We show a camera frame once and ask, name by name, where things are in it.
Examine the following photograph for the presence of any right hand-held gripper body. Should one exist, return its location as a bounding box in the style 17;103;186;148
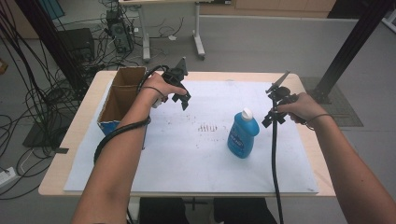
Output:
265;70;300;114

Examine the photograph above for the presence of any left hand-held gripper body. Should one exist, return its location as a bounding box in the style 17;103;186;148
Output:
162;56;190;89

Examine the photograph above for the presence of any blue bottle with white cap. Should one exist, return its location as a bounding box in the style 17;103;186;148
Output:
226;106;261;160

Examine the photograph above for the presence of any blue cardboard box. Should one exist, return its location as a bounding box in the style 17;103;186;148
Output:
96;65;148;151

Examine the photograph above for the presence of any person's left hand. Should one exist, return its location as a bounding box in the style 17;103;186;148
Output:
141;73;190;107

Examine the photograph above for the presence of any person's right hand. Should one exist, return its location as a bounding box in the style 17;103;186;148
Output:
276;91;329;127

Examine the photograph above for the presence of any black band on left wrist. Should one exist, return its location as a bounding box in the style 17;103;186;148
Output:
141;85;166;98

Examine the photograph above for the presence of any black band on wrist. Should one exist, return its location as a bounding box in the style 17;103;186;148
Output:
141;85;166;98
303;113;334;132

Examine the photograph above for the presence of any black band on right wrist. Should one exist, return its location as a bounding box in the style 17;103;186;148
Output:
303;113;334;132

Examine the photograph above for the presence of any grey floor mat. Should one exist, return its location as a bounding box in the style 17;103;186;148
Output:
300;77;364;128

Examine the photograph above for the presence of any white table mat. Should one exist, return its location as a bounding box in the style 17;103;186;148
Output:
63;79;319;195

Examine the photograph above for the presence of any computer tower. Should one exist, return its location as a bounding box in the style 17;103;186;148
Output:
105;8;135;54

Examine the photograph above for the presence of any wooden cabinet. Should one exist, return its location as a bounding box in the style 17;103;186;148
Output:
199;0;338;19

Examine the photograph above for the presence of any person's right leg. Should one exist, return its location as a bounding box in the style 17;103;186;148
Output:
212;197;278;224

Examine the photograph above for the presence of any person's leg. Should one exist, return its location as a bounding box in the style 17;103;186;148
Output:
138;197;191;224
212;197;278;224

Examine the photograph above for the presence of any black box on floor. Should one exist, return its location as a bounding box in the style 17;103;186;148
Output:
57;27;96;63

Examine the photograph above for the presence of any person's left leg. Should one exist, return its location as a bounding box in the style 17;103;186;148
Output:
138;197;191;224

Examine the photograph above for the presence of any white power strip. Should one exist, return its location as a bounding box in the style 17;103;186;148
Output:
0;166;19;189

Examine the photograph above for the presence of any right gripper black sleeved cable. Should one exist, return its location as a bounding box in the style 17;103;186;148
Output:
270;95;285;224

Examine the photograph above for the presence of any gripper black sleeved cable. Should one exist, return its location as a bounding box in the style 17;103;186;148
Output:
92;63;171;166
270;95;285;224

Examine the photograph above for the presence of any white desk frame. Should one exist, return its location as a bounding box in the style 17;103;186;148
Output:
119;0;207;63

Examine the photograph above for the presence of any left gripper black sleeved cable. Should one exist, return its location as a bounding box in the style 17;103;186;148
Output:
92;63;171;166

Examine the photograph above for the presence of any black metal post with base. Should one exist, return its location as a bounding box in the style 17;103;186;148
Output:
307;0;396;105

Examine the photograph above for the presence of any dark metal post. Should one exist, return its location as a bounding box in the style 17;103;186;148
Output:
13;0;89;92

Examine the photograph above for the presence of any bundle of black cables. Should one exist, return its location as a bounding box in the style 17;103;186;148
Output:
0;0;108;201

